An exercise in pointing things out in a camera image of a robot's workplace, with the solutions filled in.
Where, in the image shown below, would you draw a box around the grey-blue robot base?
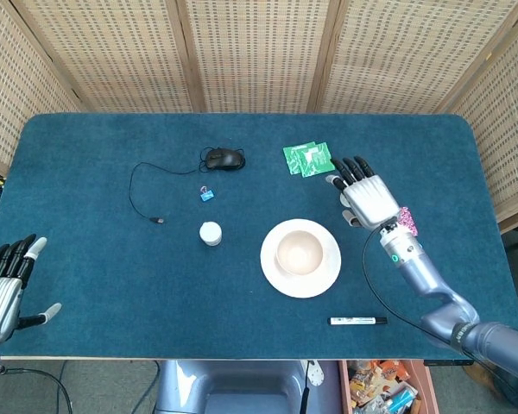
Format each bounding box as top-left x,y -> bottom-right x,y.
154,360 -> 343,414

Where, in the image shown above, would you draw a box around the pink patterned packet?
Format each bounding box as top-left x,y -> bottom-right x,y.
397,206 -> 418,237

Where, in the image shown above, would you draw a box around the small beige bowl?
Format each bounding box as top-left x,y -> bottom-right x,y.
275,229 -> 325,276

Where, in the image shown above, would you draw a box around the black computer mouse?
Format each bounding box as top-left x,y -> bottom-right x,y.
204,147 -> 246,172

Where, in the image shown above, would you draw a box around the woven folding screen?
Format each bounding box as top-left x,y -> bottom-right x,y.
0,0 -> 518,234

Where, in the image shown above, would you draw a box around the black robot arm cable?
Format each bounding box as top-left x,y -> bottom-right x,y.
362,223 -> 463,348

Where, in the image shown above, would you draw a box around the white round plate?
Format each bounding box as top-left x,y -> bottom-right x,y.
260,218 -> 343,298

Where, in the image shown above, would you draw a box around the box of snacks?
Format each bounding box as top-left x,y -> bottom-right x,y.
338,359 -> 438,414

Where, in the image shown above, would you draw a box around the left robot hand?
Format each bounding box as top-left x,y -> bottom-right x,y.
0,234 -> 63,345

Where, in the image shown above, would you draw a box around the black mouse usb cable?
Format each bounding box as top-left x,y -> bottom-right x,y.
129,146 -> 246,225

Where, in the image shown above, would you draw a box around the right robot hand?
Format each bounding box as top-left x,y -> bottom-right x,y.
325,156 -> 402,229

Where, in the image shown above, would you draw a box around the white perforated bracket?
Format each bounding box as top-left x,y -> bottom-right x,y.
307,360 -> 325,388

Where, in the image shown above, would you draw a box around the blue tablecloth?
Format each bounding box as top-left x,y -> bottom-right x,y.
0,112 -> 518,360

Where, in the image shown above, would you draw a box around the white jar red label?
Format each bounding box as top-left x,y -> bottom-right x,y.
199,221 -> 224,248

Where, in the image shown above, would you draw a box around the green sachet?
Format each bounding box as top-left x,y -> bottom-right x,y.
296,141 -> 335,179
282,141 -> 319,176

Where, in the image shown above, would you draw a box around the black floor cables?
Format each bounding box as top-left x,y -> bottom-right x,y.
0,360 -> 161,414

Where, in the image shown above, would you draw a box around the white marker black cap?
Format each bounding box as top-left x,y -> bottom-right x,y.
327,317 -> 389,326

